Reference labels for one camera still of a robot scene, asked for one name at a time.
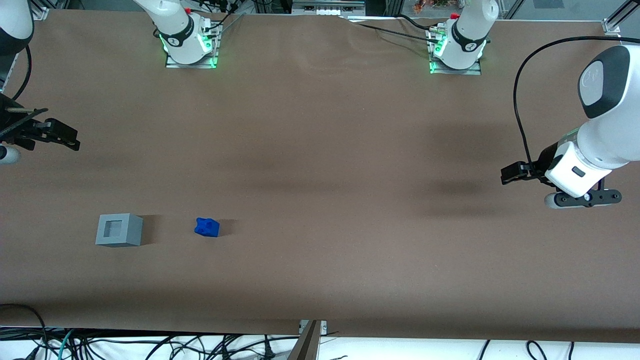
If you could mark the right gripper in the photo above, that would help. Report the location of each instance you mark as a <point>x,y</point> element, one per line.
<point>20,131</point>

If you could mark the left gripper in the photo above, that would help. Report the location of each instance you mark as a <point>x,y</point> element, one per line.
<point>544,161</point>

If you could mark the blue plastic part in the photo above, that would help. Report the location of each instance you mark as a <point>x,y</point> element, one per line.
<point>207,227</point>

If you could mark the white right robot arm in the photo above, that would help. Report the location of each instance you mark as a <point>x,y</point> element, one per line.
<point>175,25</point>

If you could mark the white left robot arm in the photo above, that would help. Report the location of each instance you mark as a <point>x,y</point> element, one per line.
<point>610,135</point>

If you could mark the gray square base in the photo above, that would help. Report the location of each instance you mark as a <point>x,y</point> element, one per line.
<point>130,235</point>

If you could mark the brown paper table cover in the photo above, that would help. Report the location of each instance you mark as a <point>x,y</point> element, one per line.
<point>320,150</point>

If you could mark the grey network device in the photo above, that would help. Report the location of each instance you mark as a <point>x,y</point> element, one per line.
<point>327,7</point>

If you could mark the aluminium profile beam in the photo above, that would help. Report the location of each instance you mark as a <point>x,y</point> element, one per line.
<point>307,347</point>

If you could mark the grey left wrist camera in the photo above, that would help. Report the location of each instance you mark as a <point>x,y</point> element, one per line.
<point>585,198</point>

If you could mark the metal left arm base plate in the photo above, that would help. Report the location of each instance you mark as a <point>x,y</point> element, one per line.
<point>455,71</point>

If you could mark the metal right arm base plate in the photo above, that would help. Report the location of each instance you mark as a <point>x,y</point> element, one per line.
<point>190,65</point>

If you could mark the aluminium frame corner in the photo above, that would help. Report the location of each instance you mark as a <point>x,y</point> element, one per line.
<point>611,26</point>

